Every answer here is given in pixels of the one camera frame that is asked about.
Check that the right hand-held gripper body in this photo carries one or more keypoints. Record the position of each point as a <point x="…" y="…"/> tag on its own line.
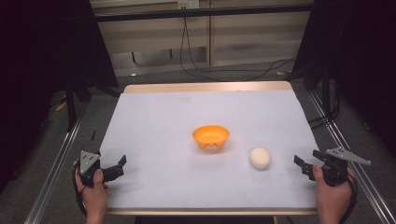
<point x="335" y="169"/>

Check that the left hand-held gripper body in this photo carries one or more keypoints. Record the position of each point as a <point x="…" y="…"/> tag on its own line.
<point x="88" y="161"/>

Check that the white round bun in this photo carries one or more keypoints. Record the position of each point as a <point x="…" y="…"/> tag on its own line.
<point x="260" y="158"/>

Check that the orange plastic bowl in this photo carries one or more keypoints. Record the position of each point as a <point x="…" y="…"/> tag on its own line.
<point x="210" y="134"/>

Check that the person's left hand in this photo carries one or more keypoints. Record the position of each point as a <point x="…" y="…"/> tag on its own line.
<point x="95" y="197"/>

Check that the person's right hand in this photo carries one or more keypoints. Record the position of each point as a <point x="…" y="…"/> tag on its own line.
<point x="333" y="199"/>

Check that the white table mat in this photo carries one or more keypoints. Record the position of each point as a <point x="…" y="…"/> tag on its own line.
<point x="162" y="130"/>

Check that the black metal stand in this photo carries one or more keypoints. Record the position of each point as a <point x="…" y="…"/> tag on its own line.
<point x="70" y="105"/>

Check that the yellow floor tape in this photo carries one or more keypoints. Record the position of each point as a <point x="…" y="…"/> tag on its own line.
<point x="61" y="106"/>

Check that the black curtain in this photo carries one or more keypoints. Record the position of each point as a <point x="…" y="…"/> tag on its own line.
<point x="37" y="62"/>
<point x="358" y="62"/>

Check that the wooden table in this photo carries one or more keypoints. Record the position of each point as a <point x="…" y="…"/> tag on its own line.
<point x="205" y="86"/>

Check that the black horizontal bar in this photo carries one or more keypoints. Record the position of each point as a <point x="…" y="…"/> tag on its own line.
<point x="202" y="12"/>

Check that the metal floor rail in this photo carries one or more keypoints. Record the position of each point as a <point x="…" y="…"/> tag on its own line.
<point x="348" y="143"/>
<point x="53" y="174"/>

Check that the white wall outlet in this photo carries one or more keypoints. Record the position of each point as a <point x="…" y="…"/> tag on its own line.
<point x="188" y="3"/>

